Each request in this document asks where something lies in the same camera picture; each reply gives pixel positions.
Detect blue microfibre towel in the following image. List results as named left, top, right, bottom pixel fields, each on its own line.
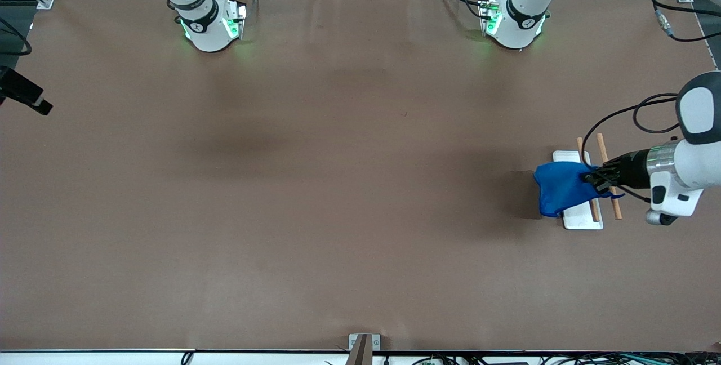
left=533, top=162, right=625, bottom=219

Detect white towel rack wooden rods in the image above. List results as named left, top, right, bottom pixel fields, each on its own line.
left=552, top=133, right=623, bottom=230

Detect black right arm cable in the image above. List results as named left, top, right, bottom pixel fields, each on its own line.
left=0, top=17, right=32, bottom=56

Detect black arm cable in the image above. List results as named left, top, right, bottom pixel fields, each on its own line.
left=0, top=17, right=32, bottom=56
left=581, top=0, right=721, bottom=203

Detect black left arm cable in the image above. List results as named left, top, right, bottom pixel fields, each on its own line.
left=581, top=0, right=721, bottom=203

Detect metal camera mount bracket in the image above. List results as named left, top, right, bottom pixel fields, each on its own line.
left=348, top=332, right=381, bottom=365

